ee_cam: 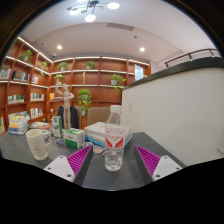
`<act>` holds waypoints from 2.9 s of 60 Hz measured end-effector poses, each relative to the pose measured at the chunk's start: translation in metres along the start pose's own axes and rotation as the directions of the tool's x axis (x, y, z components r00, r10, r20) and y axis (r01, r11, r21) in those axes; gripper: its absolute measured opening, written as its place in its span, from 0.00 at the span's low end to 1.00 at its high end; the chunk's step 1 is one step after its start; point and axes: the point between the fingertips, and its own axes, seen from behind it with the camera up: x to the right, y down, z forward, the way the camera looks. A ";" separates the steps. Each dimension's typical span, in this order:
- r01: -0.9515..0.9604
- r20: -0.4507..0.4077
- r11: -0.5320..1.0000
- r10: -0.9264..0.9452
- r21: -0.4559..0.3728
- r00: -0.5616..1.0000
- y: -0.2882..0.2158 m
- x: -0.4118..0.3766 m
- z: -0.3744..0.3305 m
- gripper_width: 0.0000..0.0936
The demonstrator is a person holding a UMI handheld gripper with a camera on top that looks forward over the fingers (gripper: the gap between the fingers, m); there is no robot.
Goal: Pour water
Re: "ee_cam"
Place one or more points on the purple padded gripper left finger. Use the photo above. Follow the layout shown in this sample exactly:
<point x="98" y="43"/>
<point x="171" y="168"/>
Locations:
<point x="72" y="168"/>

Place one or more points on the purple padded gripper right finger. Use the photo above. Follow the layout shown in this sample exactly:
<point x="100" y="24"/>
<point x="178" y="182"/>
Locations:
<point x="152" y="166"/>

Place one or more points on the clear plastic water bottle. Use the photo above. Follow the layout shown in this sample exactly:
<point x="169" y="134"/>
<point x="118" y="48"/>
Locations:
<point x="114" y="139"/>

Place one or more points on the green white tissue box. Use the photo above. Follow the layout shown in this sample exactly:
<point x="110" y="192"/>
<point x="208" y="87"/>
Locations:
<point x="74" y="137"/>

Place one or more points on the stack of white books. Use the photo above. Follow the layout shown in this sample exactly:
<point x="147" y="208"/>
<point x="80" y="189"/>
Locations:
<point x="95" y="133"/>

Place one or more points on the white ceramic mug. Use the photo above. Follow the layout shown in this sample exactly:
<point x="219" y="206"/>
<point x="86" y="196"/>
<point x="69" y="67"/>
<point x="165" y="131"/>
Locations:
<point x="37" y="144"/>

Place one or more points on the tall green white carton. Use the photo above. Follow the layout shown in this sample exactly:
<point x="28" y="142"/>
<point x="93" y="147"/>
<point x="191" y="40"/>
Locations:
<point x="57" y="126"/>

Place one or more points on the dark jacket on chair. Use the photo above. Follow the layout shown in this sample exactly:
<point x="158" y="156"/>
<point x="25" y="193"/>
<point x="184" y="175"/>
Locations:
<point x="73" y="116"/>

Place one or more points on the brown padded chair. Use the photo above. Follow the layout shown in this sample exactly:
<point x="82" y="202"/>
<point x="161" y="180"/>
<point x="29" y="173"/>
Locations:
<point x="97" y="114"/>

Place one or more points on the stack of colourful books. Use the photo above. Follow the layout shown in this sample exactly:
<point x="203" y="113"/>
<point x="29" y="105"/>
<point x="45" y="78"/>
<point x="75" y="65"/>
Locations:
<point x="18" y="124"/>

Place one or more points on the hanging green potted plant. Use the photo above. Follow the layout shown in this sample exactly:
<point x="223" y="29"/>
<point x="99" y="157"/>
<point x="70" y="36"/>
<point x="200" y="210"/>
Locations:
<point x="84" y="99"/>

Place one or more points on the wooden artist mannequin figure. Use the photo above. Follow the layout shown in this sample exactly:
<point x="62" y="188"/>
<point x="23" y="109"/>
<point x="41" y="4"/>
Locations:
<point x="67" y="96"/>

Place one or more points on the green plant on right shelf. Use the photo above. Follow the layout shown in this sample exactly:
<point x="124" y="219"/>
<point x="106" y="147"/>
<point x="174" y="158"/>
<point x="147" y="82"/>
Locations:
<point x="117" y="81"/>

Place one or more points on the black metal handrail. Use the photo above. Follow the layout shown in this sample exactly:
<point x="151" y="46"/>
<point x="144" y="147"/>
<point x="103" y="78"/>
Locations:
<point x="191" y="56"/>

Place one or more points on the ceiling chandelier lamp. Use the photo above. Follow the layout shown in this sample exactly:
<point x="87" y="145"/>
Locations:
<point x="88" y="7"/>

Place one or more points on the wooden wall bookshelf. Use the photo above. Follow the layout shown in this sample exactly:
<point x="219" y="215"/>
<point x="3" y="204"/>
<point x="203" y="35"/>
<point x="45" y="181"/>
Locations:
<point x="29" y="81"/>

